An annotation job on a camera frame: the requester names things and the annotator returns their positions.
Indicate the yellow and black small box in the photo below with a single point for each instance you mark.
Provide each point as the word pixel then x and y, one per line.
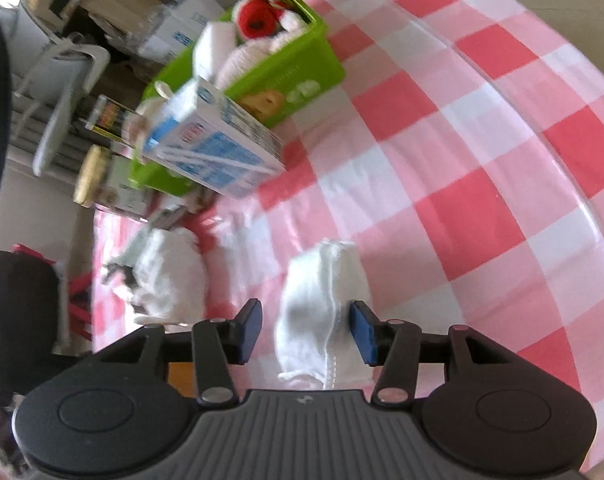
pixel 109 117

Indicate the red stool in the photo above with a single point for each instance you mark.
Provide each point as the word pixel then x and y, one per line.
pixel 79 290

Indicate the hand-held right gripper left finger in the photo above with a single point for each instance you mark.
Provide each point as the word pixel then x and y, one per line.
pixel 250 332

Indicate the white cardboard box blue print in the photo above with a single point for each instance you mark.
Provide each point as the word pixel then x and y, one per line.
pixel 182 22

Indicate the pink checked tablecloth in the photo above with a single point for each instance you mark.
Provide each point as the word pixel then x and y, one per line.
pixel 457 170

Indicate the white knitted toy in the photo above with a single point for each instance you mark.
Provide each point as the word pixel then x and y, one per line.
pixel 242 57

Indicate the jar with yellow lid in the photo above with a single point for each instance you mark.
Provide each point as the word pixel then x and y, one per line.
pixel 99 180

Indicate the white cloth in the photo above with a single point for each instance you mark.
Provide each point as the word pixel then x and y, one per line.
pixel 307 300

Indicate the blue and white carton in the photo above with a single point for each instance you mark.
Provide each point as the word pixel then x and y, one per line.
pixel 217 145

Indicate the red knitted toy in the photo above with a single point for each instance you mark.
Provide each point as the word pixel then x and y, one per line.
pixel 254 16

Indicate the white tissue roll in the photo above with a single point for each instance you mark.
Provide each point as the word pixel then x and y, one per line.
pixel 214 47

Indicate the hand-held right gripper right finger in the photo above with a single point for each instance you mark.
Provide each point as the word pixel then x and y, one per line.
pixel 362 334

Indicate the green plastic basket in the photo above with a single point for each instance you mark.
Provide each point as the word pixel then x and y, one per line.
pixel 287 67

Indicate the white plastic chair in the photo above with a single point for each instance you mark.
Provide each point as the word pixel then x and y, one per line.
pixel 64 90

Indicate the dark bag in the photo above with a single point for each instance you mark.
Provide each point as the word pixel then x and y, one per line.
pixel 19 310

